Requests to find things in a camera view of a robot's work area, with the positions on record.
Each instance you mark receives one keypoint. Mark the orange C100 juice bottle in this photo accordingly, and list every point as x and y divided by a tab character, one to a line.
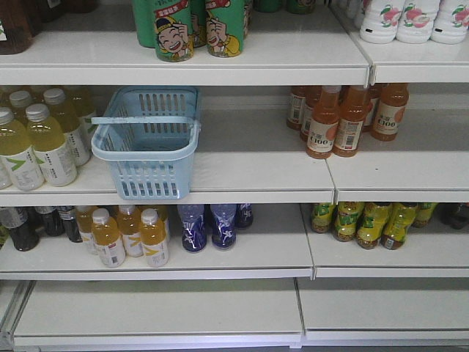
393	101
353	111
324	123
297	99

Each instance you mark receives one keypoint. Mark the blue sports drink bottle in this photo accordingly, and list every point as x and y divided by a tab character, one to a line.
194	238
224	232
244	217

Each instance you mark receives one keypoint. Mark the green cartoon drink can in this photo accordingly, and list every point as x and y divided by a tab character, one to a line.
172	30
225	27

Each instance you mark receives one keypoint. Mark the white peach drink bottle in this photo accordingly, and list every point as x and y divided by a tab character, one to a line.
416	23
380	21
451	23

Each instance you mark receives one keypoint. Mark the yellow lemon tea bottle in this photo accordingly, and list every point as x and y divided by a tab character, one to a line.
321	216
402	216
375	217
345	224
424	213

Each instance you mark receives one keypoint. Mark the orange drink bottle white label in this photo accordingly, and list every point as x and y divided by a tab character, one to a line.
153	238
84	221
128	220
107	238

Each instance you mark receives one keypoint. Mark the cola bottle red label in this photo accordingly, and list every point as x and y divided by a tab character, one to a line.
454	214

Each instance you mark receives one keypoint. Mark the light blue plastic basket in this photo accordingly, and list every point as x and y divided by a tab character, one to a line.
148	136

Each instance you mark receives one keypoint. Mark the white metal shelf unit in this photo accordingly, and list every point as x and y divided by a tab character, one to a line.
282	287

